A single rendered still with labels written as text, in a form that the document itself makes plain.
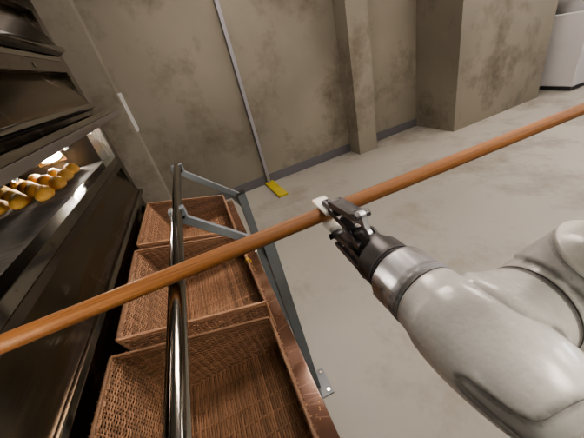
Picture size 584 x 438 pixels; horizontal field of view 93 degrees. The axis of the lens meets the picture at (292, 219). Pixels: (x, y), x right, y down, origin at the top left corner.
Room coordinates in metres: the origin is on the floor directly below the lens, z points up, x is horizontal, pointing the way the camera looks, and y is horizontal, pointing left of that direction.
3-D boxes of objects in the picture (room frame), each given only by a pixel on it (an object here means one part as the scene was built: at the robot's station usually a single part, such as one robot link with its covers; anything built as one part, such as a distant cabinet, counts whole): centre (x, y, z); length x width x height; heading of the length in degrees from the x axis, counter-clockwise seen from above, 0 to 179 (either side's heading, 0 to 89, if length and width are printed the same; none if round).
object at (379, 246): (0.32, -0.11, 1.19); 0.09 x 0.07 x 0.08; 14
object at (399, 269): (0.25, -0.13, 1.19); 0.09 x 0.06 x 0.09; 104
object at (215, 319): (0.94, 0.46, 0.72); 0.56 x 0.49 x 0.28; 14
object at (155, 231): (1.52, 0.60, 0.72); 0.56 x 0.49 x 0.28; 13
